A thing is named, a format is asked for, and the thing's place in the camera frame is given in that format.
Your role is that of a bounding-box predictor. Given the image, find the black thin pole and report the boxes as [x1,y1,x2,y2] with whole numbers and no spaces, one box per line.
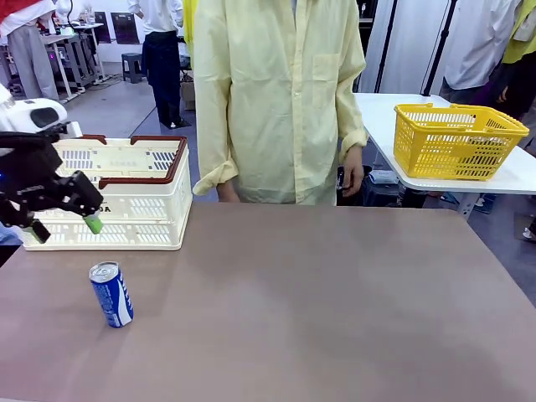
[374,0,399,94]

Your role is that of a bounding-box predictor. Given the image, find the cardboard box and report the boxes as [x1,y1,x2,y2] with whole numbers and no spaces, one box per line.
[180,70,197,111]

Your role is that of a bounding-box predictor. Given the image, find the bystander white shirt dark skirt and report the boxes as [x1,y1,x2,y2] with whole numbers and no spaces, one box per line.
[127,0,193,129]

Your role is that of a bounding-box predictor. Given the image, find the blue soda can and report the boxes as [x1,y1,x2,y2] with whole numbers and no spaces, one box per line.
[89,261,136,329]

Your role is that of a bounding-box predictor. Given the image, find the dark plastic stool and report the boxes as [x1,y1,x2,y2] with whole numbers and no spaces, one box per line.
[121,52,148,84]

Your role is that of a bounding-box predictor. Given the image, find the bystander with yellow garment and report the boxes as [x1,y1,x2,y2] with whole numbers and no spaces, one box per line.
[182,0,198,58]

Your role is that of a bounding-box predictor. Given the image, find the black tripod pole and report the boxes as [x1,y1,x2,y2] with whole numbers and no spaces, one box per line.
[421,0,458,97]

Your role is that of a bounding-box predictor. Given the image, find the white side table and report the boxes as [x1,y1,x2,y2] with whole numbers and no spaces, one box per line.
[353,92,536,219]

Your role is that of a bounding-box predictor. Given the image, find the person's right hand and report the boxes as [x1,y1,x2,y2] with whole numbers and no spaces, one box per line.
[216,180,242,204]

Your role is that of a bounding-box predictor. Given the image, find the yellow plastic shopping basket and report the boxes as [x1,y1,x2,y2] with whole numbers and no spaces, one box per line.
[393,102,530,182]

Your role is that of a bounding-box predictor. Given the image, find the grey metal workbench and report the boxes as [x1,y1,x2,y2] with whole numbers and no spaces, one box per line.
[39,23,106,101]

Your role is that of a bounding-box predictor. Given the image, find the cream basket with brown handles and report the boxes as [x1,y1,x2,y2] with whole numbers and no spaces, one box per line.
[18,134,194,252]

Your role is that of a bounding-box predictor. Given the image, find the person in pale yellow shirt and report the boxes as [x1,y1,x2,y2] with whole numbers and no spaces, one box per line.
[192,0,370,206]

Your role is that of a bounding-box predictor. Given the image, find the bystander in yellow vest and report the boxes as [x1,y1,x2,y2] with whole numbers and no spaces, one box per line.
[498,0,536,123]

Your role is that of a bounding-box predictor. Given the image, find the bystander red top grey trousers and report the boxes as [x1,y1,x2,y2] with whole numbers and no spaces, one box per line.
[0,0,60,102]

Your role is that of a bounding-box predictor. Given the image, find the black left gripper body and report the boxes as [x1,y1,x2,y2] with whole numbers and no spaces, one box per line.
[0,131,64,230]

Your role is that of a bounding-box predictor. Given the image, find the person's left hand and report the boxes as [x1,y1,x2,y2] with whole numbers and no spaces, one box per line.
[339,157,366,198]

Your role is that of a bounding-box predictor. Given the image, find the bystander in white shirt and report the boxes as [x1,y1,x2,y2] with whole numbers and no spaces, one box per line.
[438,0,521,106]

